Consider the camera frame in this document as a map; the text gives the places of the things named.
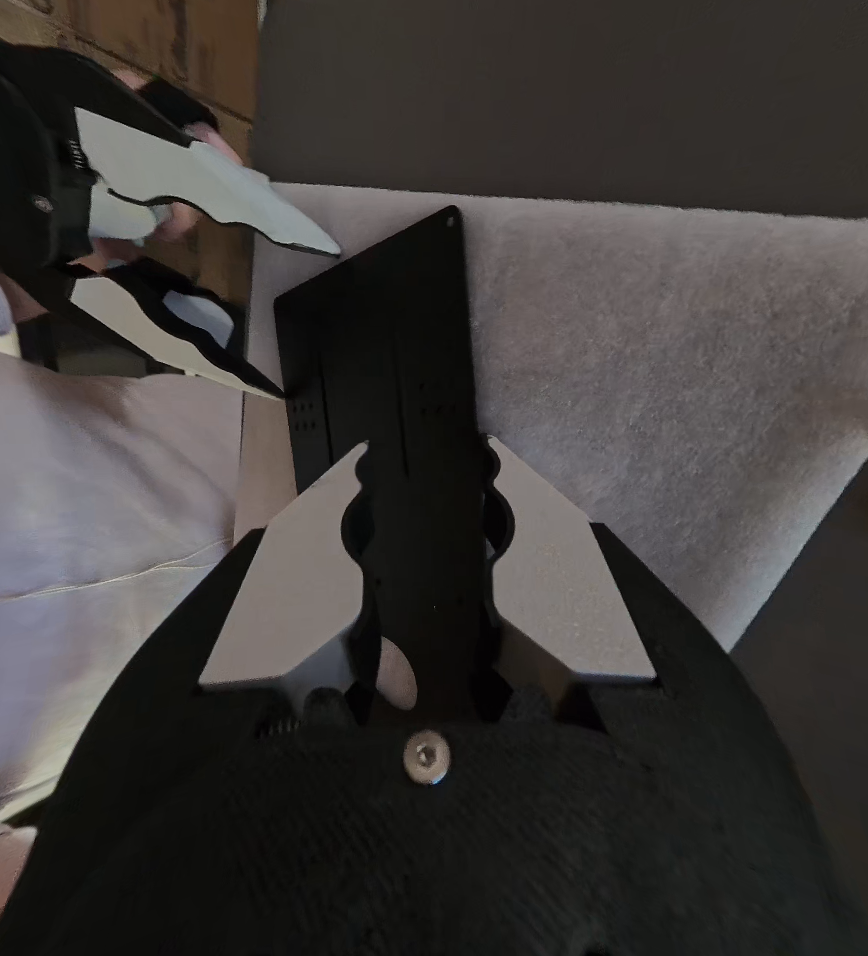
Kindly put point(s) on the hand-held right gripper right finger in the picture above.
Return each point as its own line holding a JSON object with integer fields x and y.
{"x": 576, "y": 597}

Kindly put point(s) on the person's white shirt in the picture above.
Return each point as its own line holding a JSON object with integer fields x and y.
{"x": 68, "y": 485}

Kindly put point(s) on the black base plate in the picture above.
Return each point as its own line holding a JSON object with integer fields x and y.
{"x": 404, "y": 336}

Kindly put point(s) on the large white foam sheet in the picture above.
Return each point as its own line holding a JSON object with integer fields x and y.
{"x": 665, "y": 336}

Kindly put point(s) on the person's left hand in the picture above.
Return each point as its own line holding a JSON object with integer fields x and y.
{"x": 217, "y": 143}

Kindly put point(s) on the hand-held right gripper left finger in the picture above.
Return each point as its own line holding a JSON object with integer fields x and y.
{"x": 292, "y": 597}

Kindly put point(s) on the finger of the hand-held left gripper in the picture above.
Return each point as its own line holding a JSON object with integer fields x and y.
{"x": 127, "y": 321}
{"x": 180, "y": 168}

